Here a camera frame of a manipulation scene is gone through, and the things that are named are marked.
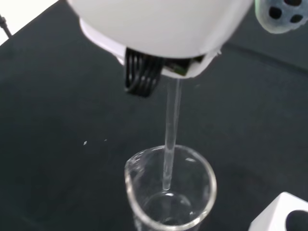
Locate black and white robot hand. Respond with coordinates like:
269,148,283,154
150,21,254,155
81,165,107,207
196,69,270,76
66,0,308,98

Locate white test tube rack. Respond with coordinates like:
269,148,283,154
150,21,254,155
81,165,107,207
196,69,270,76
247,191,308,231

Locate black bench cloth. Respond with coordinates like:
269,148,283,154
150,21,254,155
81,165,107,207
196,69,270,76
0,0,308,231

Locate clear glass beaker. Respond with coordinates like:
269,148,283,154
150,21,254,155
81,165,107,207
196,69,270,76
124,144,218,231

